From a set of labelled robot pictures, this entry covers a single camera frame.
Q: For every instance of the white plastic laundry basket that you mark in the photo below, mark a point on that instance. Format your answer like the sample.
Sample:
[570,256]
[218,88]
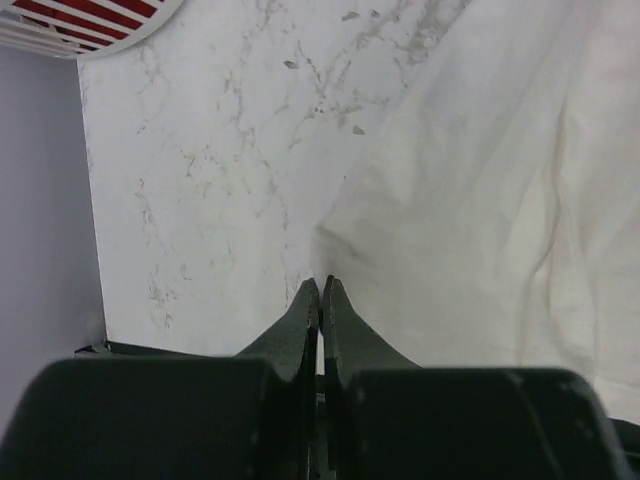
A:
[80,25]

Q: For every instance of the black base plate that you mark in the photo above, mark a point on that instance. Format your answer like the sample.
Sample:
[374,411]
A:
[111,350]

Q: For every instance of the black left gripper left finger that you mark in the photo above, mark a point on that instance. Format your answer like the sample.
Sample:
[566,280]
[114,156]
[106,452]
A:
[169,416]

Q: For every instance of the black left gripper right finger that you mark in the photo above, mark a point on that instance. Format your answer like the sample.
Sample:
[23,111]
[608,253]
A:
[389,418]

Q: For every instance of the red t-shirt in basket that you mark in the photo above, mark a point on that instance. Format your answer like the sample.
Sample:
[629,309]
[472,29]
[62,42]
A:
[85,20]

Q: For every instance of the white Coca-Cola t-shirt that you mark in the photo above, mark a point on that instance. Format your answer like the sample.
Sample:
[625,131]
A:
[493,220]

